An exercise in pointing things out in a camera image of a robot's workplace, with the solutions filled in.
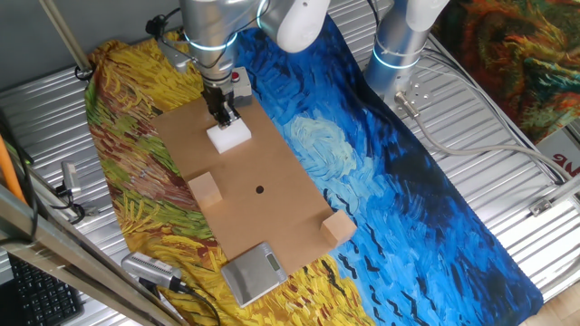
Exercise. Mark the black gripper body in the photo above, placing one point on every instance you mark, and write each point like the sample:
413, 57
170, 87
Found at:
218, 99

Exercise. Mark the aluminium frame bar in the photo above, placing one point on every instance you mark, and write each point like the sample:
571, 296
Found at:
68, 262

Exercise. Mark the white sponge block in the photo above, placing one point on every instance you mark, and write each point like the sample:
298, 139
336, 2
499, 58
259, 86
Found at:
231, 137

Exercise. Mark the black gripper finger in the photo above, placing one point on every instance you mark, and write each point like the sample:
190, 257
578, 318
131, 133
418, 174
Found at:
234, 116
222, 118

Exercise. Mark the brown cardboard sheet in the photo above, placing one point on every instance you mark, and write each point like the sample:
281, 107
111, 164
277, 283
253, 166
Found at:
272, 217

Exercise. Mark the blue yellow painted tablecloth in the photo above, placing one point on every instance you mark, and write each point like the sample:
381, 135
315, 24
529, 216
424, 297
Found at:
385, 204

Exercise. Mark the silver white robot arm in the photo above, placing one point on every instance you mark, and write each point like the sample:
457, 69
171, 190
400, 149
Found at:
213, 22

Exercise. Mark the orange pole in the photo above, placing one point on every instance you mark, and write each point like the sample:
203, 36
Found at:
9, 172

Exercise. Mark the black keyboard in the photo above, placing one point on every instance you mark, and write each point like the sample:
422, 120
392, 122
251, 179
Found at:
41, 299

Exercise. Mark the grey red emergency stop box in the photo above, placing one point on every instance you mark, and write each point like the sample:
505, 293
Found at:
243, 90

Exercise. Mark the metal rail bracket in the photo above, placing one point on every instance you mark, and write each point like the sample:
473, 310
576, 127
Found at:
541, 207

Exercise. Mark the grey metal pole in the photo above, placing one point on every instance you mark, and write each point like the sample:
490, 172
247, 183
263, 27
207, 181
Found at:
63, 31

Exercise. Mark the orange green painted cloth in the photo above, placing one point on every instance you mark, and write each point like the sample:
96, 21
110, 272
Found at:
521, 54

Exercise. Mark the light wooden block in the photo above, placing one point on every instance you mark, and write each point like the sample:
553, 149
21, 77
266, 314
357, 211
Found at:
337, 228
205, 190

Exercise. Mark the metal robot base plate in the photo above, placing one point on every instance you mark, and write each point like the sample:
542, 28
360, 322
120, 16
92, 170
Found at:
419, 90

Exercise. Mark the small metal camera bracket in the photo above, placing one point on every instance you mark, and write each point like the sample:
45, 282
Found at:
90, 211

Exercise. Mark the silver kitchen scale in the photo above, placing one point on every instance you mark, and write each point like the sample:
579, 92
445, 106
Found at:
251, 276

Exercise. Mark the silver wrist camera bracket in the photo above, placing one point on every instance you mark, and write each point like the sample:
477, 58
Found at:
174, 54

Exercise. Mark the white sign red letters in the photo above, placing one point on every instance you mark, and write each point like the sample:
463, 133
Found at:
562, 154

